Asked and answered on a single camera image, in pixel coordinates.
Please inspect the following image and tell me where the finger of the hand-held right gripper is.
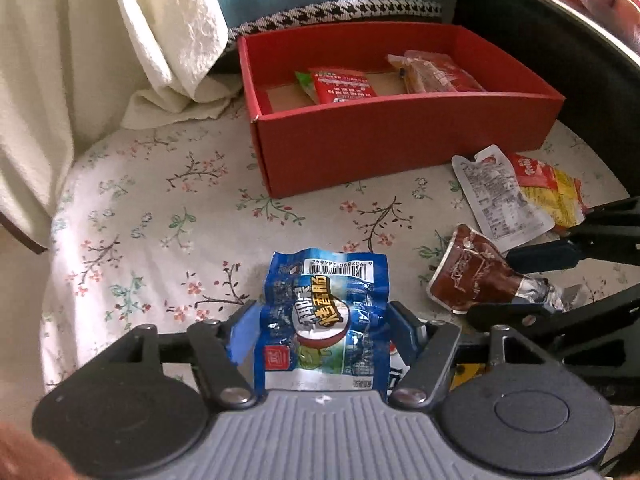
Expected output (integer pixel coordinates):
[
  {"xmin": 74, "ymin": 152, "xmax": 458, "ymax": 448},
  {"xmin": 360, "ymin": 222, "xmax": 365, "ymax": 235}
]
[
  {"xmin": 466, "ymin": 284, "xmax": 640, "ymax": 356},
  {"xmin": 507, "ymin": 199, "xmax": 640, "ymax": 273}
]

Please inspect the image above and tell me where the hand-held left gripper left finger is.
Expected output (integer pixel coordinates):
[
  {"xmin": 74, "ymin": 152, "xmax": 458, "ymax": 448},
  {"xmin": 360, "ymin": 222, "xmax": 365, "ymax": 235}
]
[{"xmin": 90, "ymin": 301, "xmax": 258, "ymax": 408}]

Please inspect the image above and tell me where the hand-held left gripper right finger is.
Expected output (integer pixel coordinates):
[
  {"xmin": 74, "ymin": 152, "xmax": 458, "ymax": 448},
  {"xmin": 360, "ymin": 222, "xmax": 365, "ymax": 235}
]
[{"xmin": 387, "ymin": 301, "xmax": 558, "ymax": 408}]

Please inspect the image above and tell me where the brown snack packet silver lining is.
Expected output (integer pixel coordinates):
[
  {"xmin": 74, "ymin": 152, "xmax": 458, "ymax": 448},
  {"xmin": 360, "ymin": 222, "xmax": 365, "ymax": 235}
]
[{"xmin": 426, "ymin": 224, "xmax": 593, "ymax": 315}]

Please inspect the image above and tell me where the red and yellow snack packet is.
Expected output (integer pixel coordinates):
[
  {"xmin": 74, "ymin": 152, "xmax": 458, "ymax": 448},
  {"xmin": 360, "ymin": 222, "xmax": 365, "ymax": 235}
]
[{"xmin": 507, "ymin": 154, "xmax": 588, "ymax": 231}]

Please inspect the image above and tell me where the white snack pouch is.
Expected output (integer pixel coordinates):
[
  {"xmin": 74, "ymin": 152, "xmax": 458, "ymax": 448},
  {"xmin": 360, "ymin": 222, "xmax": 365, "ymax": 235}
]
[{"xmin": 451, "ymin": 145, "xmax": 556, "ymax": 253}]

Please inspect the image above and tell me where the blue snack packet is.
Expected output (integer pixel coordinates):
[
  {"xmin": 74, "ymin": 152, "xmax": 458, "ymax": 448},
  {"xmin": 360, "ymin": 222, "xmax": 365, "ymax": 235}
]
[{"xmin": 254, "ymin": 247, "xmax": 391, "ymax": 401}]

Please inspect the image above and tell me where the red cardboard box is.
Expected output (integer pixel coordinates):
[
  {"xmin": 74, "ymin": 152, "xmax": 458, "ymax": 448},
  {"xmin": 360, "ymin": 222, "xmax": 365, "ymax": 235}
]
[{"xmin": 236, "ymin": 21, "xmax": 566, "ymax": 200}]

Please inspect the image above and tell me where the clear orange snack packet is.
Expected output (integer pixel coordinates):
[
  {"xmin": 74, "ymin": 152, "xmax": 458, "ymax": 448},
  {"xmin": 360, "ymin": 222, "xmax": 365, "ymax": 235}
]
[{"xmin": 386, "ymin": 50, "xmax": 486, "ymax": 95}]

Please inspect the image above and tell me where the red label snack packet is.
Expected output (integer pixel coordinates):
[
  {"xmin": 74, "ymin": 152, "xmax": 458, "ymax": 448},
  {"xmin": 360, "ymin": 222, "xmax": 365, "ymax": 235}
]
[{"xmin": 307, "ymin": 66, "xmax": 383, "ymax": 106}]

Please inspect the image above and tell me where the green snack packet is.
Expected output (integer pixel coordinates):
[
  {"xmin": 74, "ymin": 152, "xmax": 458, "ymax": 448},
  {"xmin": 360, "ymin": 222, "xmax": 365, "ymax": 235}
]
[{"xmin": 294, "ymin": 70, "xmax": 318, "ymax": 106}]

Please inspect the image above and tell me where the person's left hand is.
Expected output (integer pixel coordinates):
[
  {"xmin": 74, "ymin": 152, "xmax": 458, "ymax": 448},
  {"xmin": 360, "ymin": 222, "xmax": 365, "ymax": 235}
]
[{"xmin": 0, "ymin": 422, "xmax": 76, "ymax": 480}]

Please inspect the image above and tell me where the white cartoon snack packet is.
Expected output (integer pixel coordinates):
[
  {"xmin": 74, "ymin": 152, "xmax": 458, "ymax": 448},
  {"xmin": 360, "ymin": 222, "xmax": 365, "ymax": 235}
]
[{"xmin": 387, "ymin": 345, "xmax": 418, "ymax": 391}]

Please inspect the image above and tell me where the floral quilted cover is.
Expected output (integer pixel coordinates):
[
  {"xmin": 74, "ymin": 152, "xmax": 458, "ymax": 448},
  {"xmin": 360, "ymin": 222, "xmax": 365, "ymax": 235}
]
[{"xmin": 40, "ymin": 110, "xmax": 640, "ymax": 480}]

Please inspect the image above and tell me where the white blanket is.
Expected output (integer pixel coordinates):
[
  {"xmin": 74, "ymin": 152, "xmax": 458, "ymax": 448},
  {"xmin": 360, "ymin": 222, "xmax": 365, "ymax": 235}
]
[{"xmin": 0, "ymin": 0, "xmax": 246, "ymax": 256}]

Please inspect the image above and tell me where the brown wooden chair frame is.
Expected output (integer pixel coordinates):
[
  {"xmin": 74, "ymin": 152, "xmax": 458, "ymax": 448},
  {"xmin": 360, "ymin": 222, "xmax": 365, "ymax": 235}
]
[{"xmin": 0, "ymin": 207, "xmax": 49, "ymax": 256}]

